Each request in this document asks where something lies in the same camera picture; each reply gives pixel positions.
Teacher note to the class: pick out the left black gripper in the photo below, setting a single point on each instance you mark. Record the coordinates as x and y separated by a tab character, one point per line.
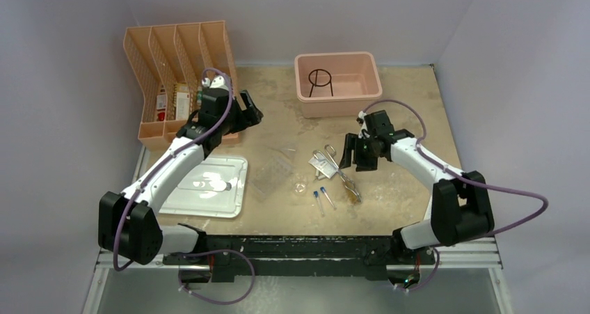
250	116

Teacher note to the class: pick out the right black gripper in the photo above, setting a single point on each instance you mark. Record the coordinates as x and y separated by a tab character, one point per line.
352	143

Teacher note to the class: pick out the metal crucible tongs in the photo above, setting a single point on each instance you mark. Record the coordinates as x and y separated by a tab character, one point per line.
328	155

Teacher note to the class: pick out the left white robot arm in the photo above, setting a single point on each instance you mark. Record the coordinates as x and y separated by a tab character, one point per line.
127	221

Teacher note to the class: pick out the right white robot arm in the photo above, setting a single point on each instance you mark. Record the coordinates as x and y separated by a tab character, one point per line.
460	205

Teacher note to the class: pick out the brown test tube brush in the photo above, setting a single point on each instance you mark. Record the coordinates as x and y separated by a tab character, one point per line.
353	193

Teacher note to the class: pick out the colourful items in organizer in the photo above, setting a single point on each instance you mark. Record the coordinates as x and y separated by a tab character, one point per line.
199	96

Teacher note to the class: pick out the pink plastic bin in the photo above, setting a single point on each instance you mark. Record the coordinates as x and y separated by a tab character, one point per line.
356	83

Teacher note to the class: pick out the clear plastic well plate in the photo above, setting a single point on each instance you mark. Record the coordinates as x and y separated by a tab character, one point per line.
271	176

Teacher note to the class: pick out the small clear glass dish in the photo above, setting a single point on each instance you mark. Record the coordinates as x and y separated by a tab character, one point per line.
300	186

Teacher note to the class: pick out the white red box in organizer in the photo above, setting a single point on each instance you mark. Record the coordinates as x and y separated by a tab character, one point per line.
181	105

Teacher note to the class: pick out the peach slotted file organizer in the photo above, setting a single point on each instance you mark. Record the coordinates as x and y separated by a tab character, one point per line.
165	55

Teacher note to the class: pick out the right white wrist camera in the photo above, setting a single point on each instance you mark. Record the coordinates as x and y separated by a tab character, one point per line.
361	119

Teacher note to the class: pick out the black wire tripod stand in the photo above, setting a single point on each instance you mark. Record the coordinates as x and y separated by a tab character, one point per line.
320	78

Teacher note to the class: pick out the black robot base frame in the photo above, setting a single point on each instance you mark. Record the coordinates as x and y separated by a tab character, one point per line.
373	257

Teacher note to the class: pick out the aluminium rail frame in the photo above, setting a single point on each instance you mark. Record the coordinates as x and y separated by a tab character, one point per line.
477	254

